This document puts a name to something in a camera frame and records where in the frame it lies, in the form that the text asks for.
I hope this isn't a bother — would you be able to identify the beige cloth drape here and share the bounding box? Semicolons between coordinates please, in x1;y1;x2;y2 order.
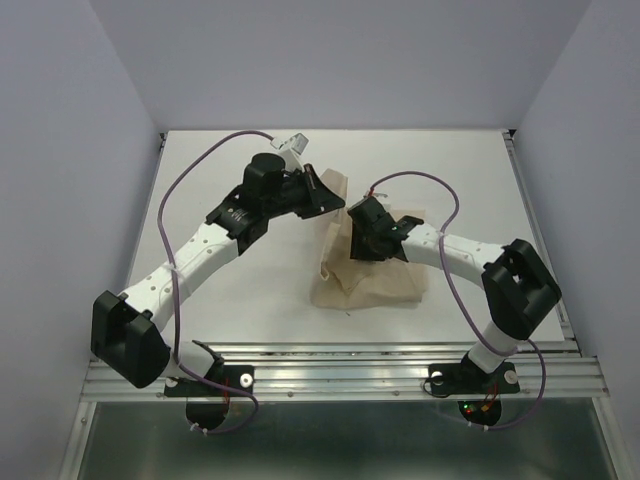
308;168;429;312

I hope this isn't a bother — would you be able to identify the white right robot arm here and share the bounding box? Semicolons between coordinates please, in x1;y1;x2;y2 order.
348;197;562;390

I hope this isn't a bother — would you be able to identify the aluminium mounting rail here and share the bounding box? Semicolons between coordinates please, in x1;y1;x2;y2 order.
79;341;606;399

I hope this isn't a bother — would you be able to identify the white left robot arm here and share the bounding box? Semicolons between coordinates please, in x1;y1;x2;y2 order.
90;153;345;388

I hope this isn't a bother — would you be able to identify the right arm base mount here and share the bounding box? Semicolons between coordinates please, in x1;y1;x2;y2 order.
422;355;520;429

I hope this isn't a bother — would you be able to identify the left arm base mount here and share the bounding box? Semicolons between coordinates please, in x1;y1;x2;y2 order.
163;340;260;437

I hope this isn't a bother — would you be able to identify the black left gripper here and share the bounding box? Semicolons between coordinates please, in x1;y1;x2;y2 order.
264;163;344;219

